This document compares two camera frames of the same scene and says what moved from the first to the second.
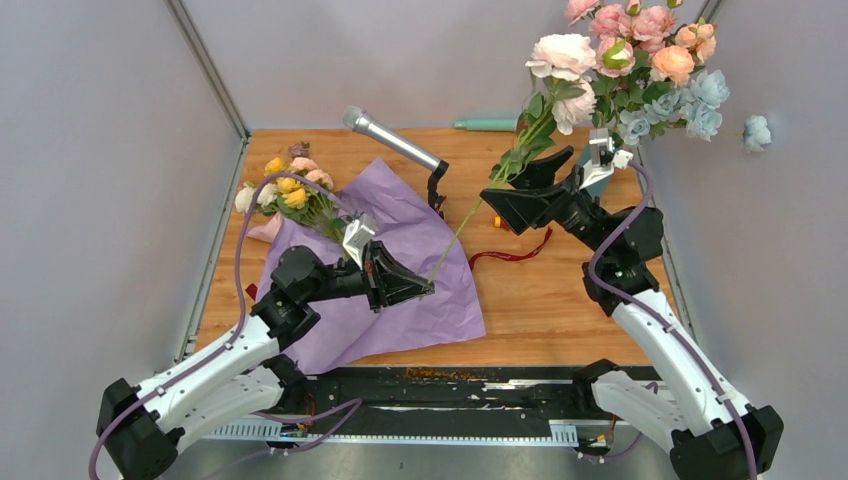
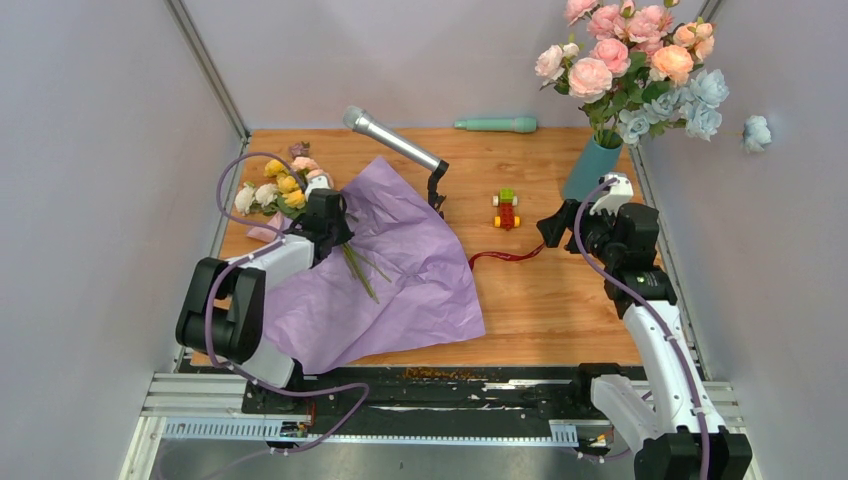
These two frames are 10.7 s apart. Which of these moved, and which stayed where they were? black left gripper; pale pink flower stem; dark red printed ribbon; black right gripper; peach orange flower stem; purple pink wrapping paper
Moved: black right gripper; pale pink flower stem; black left gripper
Stayed: peach orange flower stem; purple pink wrapping paper; dark red printed ribbon
